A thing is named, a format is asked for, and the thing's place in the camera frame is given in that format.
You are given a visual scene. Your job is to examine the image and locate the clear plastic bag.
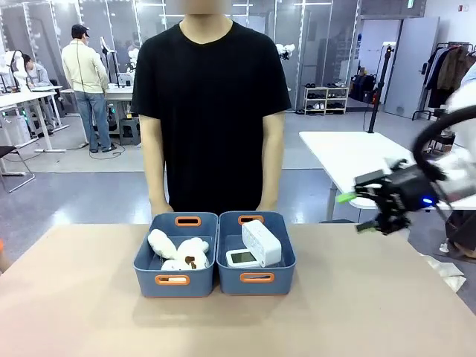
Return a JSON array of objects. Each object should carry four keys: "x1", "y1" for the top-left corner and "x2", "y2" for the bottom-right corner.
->
[{"x1": 415, "y1": 251, "x2": 468, "y2": 295}]

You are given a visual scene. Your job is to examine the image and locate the blue basket orange handles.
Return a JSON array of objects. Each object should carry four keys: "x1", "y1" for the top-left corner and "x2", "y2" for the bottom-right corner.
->
[
  {"x1": 132, "y1": 211, "x2": 219, "y2": 299},
  {"x1": 216, "y1": 210, "x2": 298, "y2": 296}
]

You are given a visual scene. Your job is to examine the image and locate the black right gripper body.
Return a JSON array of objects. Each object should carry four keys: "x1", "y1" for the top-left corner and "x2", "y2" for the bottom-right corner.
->
[{"x1": 386, "y1": 165, "x2": 442, "y2": 213}]

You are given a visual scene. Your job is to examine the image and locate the person's right hand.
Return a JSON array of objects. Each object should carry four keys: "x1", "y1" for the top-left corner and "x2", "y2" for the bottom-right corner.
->
[{"x1": 149, "y1": 202, "x2": 175, "y2": 217}]

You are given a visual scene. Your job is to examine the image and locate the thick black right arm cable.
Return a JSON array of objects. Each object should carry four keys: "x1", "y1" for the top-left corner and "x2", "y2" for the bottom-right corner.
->
[{"x1": 411, "y1": 106, "x2": 476, "y2": 221}]

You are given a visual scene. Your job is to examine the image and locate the black tripod stand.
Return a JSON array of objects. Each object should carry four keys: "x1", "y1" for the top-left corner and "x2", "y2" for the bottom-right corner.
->
[{"x1": 367, "y1": 42, "x2": 396, "y2": 135}]

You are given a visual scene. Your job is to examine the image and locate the white desk with metal legs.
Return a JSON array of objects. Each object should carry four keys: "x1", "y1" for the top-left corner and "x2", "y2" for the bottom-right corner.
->
[{"x1": 0, "y1": 85, "x2": 70, "y2": 154}]

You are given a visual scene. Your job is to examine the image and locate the large white table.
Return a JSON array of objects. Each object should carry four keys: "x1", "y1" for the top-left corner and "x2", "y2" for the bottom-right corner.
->
[{"x1": 298, "y1": 130, "x2": 476, "y2": 224}]

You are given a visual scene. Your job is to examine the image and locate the person's black t-shirt torso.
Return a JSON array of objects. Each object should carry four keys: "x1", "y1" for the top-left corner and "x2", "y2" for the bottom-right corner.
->
[{"x1": 129, "y1": 20, "x2": 293, "y2": 215}]

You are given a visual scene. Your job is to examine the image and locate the man in cream jacket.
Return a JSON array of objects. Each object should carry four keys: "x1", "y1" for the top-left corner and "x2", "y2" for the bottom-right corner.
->
[{"x1": 61, "y1": 24, "x2": 118, "y2": 154}]

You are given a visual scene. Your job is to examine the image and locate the white shoe rack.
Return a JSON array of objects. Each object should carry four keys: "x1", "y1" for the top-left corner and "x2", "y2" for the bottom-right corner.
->
[{"x1": 303, "y1": 85, "x2": 350, "y2": 116}]

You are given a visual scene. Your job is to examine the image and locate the white workbench desk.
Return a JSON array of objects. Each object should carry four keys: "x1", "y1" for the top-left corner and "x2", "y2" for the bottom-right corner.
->
[{"x1": 59, "y1": 83, "x2": 141, "y2": 147}]

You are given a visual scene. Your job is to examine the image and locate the black utility cart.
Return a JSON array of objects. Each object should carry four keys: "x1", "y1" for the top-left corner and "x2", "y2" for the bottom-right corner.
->
[{"x1": 423, "y1": 107, "x2": 462, "y2": 157}]

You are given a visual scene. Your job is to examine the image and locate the black hanging coat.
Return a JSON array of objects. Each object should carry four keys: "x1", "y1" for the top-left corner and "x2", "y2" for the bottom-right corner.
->
[{"x1": 425, "y1": 48, "x2": 457, "y2": 109}]

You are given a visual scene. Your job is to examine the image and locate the grey door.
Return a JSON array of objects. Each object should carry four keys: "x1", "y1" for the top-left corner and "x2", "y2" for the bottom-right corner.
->
[{"x1": 382, "y1": 16, "x2": 440, "y2": 120}]

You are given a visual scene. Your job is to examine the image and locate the black luggage bags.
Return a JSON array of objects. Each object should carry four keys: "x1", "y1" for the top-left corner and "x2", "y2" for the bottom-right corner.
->
[{"x1": 349, "y1": 73, "x2": 377, "y2": 104}]

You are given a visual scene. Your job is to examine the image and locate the white plush toy brown spot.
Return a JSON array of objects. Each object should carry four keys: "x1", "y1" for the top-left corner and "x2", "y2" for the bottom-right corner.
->
[{"x1": 177, "y1": 237, "x2": 210, "y2": 270}]

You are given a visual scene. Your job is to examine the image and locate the person in blue sleeve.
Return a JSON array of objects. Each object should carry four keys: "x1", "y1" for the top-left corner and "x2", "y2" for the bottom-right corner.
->
[{"x1": 460, "y1": 61, "x2": 476, "y2": 98}]

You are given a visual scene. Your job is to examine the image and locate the seated person grey top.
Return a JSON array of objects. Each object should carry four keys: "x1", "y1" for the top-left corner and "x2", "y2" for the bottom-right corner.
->
[{"x1": 21, "y1": 53, "x2": 57, "y2": 127}]

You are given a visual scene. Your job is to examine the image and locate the black clothes rack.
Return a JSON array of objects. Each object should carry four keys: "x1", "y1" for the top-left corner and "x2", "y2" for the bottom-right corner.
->
[{"x1": 411, "y1": 41, "x2": 476, "y2": 122}]

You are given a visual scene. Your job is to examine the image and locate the brown hanging coat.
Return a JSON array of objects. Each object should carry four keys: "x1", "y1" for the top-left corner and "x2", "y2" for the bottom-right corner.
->
[{"x1": 437, "y1": 45, "x2": 470, "y2": 94}]

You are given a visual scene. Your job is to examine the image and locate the grey step stool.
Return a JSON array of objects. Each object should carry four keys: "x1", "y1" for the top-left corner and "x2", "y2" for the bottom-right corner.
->
[{"x1": 118, "y1": 118, "x2": 141, "y2": 147}]

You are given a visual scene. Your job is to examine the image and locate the black folding chair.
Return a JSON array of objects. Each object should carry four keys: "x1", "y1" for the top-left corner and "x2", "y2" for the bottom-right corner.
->
[{"x1": 0, "y1": 145, "x2": 36, "y2": 194}]

